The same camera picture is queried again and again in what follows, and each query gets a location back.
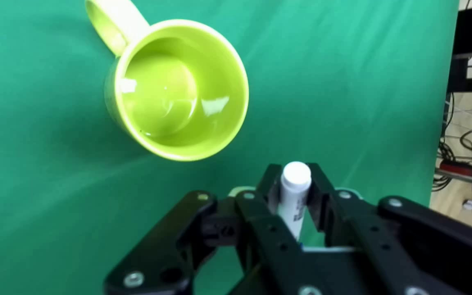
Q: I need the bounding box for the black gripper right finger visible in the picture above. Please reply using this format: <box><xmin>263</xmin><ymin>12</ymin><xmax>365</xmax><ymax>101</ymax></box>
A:
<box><xmin>306</xmin><ymin>162</ymin><xmax>334</xmax><ymax>245</ymax></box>

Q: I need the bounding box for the white marker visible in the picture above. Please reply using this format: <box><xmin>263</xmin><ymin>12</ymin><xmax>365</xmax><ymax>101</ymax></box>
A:
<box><xmin>276</xmin><ymin>160</ymin><xmax>311</xmax><ymax>239</ymax></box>

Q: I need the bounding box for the green table cloth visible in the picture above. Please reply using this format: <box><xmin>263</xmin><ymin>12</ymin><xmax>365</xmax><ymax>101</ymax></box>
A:
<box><xmin>0</xmin><ymin>0</ymin><xmax>456</xmax><ymax>295</ymax></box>

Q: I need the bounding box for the yellow green mug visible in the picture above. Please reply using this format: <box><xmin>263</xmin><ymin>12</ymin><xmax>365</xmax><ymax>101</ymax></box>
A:
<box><xmin>84</xmin><ymin>0</ymin><xmax>248</xmax><ymax>162</ymax></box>

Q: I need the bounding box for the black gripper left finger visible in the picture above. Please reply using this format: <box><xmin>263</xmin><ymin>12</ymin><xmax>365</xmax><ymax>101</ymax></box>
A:
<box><xmin>256</xmin><ymin>163</ymin><xmax>281</xmax><ymax>212</ymax></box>

